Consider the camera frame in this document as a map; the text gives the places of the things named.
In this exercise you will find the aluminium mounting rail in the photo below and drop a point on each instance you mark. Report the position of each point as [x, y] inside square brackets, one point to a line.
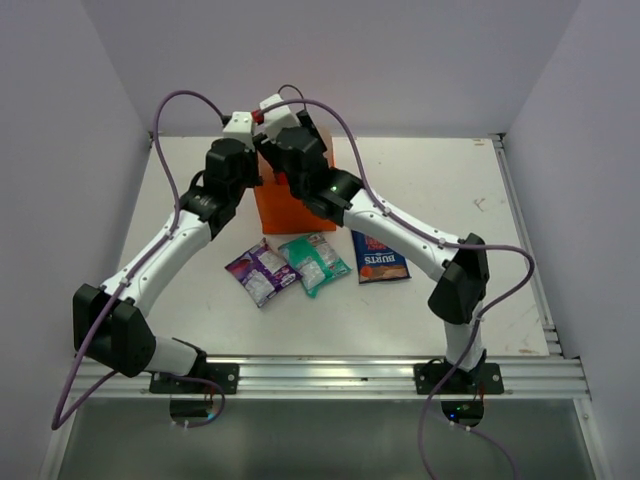
[387, 377]

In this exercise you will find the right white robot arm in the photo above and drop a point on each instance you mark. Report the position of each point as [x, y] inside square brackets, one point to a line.
[458, 267]

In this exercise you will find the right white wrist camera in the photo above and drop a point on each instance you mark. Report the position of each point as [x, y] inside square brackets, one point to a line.
[275, 120]

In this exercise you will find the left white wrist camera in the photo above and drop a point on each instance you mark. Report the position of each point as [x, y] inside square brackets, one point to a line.
[240, 127]

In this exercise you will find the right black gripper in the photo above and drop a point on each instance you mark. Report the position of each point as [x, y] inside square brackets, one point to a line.
[267, 147]

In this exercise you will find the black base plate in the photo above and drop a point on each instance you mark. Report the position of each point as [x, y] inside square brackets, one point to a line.
[206, 378]
[450, 377]

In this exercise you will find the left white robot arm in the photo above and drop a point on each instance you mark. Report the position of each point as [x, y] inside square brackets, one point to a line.
[109, 321]

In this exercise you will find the blue Burts chip bag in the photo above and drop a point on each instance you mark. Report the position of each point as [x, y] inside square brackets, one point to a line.
[377, 262]

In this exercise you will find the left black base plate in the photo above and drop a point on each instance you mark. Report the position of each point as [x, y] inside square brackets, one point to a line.
[206, 378]

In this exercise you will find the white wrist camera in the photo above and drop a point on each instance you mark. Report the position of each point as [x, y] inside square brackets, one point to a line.
[275, 120]
[240, 127]

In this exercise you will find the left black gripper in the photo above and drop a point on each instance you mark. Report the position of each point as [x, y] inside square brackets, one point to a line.
[251, 157]

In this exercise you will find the orange paper bag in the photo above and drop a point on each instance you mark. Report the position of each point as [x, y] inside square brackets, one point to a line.
[280, 213]

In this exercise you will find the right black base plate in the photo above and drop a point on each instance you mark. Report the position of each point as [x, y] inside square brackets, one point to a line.
[450, 377]

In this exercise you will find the purple snack packet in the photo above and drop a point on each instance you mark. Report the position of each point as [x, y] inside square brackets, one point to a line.
[262, 272]

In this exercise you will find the teal snack packet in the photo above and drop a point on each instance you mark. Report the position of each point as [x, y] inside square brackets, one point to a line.
[316, 260]

